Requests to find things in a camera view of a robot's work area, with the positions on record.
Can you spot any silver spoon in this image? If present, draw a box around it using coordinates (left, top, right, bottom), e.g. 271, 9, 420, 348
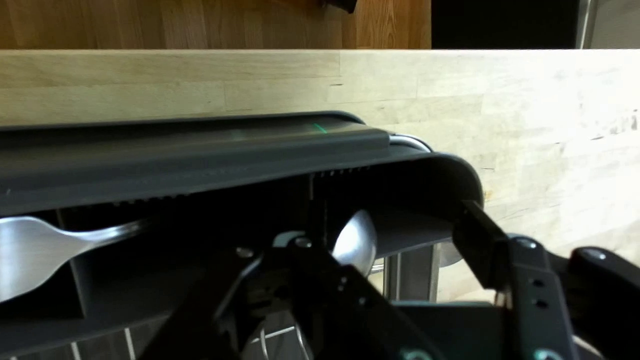
331, 209, 378, 275

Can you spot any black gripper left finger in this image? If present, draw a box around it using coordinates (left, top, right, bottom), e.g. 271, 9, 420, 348
268, 230, 401, 360

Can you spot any steel dish rack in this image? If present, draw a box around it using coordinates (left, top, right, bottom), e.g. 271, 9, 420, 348
0, 111, 481, 356

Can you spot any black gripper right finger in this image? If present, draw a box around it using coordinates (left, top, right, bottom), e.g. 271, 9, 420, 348
453, 199, 580, 360

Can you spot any silver fork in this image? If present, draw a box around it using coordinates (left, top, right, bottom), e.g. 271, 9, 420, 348
0, 216, 144, 302

